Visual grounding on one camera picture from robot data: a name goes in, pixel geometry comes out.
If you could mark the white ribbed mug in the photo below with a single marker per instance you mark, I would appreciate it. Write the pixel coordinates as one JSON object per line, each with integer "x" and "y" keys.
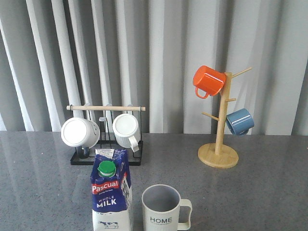
{"x": 127, "y": 131}

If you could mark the wooden mug tree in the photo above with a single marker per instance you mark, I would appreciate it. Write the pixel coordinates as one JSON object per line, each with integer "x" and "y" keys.
{"x": 217, "y": 154}

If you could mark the blue enamel mug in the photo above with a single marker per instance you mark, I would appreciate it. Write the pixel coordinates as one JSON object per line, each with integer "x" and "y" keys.
{"x": 239, "y": 122}

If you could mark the white HOME mug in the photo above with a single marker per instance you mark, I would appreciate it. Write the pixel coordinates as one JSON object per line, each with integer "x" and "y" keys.
{"x": 161, "y": 209}

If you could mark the orange enamel mug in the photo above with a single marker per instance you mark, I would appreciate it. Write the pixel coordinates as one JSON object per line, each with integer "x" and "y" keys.
{"x": 208, "y": 82}

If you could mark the white smiley mug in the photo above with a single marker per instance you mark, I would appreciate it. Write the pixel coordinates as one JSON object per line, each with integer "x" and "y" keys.
{"x": 80, "y": 133}

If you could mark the grey pleated curtain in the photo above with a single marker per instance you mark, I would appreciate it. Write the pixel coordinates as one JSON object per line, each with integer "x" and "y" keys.
{"x": 54, "y": 53}

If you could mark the black wire mug rack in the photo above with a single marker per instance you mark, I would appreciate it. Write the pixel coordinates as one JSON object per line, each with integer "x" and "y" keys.
{"x": 107, "y": 137}

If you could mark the blue white milk carton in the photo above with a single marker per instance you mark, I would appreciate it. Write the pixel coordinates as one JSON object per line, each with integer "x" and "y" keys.
{"x": 111, "y": 191}

